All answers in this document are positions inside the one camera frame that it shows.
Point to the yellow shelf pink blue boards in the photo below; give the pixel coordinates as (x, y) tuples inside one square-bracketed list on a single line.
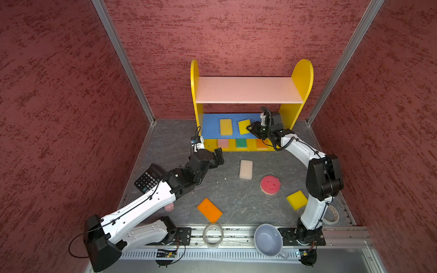
[(290, 93)]

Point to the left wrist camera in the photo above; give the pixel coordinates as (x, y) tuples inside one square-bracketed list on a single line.
[(197, 143)]

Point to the black calculator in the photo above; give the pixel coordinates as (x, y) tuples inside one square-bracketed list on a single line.
[(149, 179)]

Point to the aluminium front rail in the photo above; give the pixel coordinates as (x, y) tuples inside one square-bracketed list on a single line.
[(336, 237)]

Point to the yellow sponge far right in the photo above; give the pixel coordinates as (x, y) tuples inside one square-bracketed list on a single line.
[(297, 200)]

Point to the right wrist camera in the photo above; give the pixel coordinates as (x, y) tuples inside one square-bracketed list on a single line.
[(263, 117)]

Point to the clear tape roll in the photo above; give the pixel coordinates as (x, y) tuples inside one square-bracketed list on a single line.
[(213, 236)]

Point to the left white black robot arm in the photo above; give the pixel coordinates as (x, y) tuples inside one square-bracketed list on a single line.
[(107, 238)]

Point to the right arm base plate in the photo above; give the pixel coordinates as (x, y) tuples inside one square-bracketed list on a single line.
[(286, 237)]

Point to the beige masking tape roll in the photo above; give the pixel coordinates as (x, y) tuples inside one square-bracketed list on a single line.
[(331, 216)]

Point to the round pink smiley sponge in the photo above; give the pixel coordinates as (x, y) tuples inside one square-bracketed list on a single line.
[(270, 185)]

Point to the beige white sponge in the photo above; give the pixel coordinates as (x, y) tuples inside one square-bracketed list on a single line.
[(246, 169)]

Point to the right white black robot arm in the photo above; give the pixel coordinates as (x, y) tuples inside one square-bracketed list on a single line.
[(324, 178)]

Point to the green sponge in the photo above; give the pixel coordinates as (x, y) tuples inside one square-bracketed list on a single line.
[(241, 144)]

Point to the small yellow square sponge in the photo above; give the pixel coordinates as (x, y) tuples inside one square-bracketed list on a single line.
[(243, 126)]

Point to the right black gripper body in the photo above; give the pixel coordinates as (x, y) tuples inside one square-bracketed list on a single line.
[(262, 131)]

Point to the long yellow sponge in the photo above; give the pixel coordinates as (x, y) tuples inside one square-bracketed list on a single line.
[(226, 128)]

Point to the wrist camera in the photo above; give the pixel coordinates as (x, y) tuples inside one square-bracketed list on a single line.
[(197, 143), (263, 117)]

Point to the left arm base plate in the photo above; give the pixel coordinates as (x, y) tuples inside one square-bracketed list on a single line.
[(176, 236)]

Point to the lavender mug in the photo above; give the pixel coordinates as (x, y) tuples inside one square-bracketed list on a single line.
[(269, 242)]

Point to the orange sponge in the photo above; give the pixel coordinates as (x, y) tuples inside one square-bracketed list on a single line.
[(209, 211), (260, 145)]

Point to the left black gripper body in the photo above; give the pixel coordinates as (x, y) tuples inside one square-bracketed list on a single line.
[(213, 164)]

